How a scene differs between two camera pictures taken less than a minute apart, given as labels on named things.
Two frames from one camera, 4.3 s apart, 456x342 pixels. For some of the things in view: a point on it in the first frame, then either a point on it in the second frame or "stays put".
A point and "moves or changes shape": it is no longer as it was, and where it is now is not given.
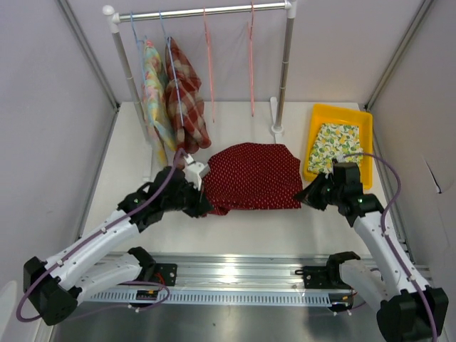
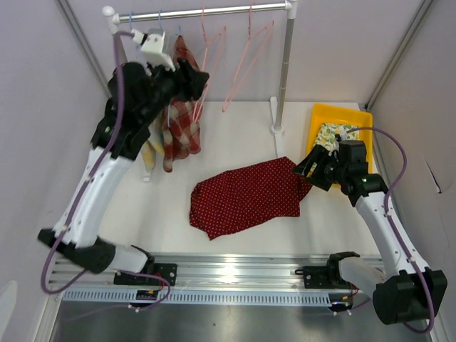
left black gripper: [200, 205] -> [189, 81]
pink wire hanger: [210, 61] moves or changes shape
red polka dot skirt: [253, 176] moves or changes shape
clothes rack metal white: [114, 18] stays put
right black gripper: [310, 196] -> [319, 155]
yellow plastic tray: [353, 115] stays put
